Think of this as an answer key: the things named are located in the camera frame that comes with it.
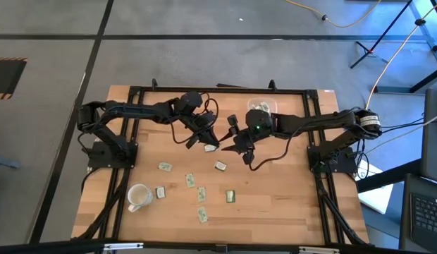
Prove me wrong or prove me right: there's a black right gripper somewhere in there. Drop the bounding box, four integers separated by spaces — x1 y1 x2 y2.
218 109 274 167

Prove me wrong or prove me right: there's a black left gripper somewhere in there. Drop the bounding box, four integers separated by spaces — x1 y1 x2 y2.
185 111 221 150

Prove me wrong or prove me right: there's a clear plastic bin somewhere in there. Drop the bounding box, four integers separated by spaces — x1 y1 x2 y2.
247 97 278 114

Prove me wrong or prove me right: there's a white patterned ceramic mug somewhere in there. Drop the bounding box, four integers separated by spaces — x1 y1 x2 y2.
126 183 155 214

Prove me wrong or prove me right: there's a white box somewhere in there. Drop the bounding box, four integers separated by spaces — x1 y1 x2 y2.
355 159 395 215

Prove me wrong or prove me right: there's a grey monitor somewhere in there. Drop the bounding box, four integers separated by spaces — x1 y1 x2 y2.
421 87 437 184

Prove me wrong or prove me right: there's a grey-blue floor object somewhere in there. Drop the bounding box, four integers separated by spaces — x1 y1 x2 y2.
0 155 22 170

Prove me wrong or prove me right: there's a black laptop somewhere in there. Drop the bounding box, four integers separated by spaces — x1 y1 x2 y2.
398 172 437 254

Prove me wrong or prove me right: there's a black hazard-striped floor hatch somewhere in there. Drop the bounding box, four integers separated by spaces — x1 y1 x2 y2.
0 57 28 101

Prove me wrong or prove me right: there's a black aluminium table frame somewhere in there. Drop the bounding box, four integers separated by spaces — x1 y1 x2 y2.
72 78 370 248

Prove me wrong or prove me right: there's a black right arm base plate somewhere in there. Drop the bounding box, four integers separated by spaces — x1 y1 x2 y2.
307 143 357 174

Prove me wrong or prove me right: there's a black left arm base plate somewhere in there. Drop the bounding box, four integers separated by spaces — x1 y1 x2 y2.
87 140 139 169

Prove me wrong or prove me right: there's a silver frame bracket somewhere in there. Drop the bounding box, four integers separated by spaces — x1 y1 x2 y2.
102 242 144 251
298 246 341 254

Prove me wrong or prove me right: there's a yellow extension cable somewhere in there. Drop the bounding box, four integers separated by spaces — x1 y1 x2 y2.
284 0 382 29

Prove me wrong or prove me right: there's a black camera rig frame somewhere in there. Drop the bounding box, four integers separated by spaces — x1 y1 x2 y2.
0 239 437 254

